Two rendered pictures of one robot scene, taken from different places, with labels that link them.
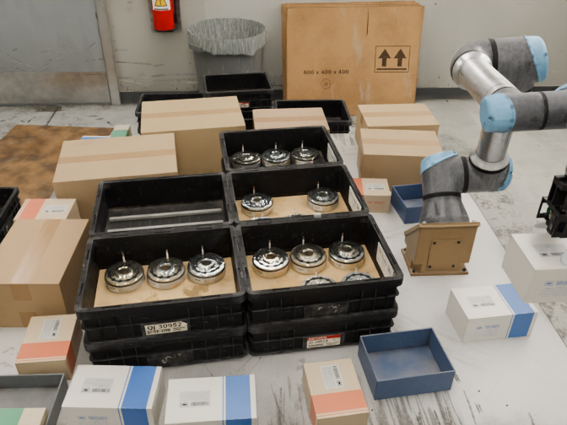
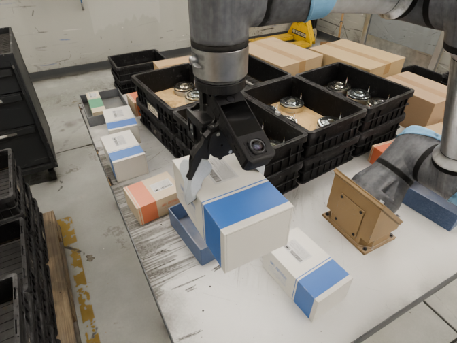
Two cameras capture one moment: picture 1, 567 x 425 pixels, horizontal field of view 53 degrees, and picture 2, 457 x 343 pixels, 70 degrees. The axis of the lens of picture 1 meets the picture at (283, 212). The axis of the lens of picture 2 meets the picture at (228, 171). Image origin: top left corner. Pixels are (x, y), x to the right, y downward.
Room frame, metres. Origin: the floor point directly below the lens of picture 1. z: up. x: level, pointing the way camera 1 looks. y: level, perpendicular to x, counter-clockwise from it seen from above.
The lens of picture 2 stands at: (0.77, -0.98, 1.49)
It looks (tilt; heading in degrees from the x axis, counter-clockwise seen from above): 38 degrees down; 66
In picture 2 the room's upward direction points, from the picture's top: straight up
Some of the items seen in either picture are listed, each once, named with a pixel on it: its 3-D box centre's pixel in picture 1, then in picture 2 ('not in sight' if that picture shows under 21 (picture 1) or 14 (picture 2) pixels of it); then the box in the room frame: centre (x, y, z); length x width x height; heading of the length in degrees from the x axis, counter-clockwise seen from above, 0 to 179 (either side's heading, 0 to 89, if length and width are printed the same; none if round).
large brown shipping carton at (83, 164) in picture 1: (121, 180); (275, 68); (1.76, 0.58, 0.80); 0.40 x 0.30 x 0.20; 102
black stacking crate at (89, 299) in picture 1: (164, 282); (182, 96); (1.13, 0.31, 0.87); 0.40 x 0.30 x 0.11; 100
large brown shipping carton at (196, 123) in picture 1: (193, 135); (351, 70); (2.13, 0.38, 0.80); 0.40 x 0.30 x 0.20; 101
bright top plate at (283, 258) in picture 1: (270, 258); not in sight; (1.25, 0.03, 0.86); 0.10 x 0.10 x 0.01
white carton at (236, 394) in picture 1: (212, 410); (124, 154); (0.83, 0.16, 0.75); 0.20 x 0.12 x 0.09; 95
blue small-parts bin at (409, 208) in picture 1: (423, 201); (434, 197); (1.74, -0.51, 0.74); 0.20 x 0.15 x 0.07; 101
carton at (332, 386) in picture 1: (333, 396); (154, 197); (0.88, -0.13, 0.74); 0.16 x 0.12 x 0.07; 10
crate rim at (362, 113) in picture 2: (294, 194); (300, 102); (1.49, -0.03, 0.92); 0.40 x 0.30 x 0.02; 100
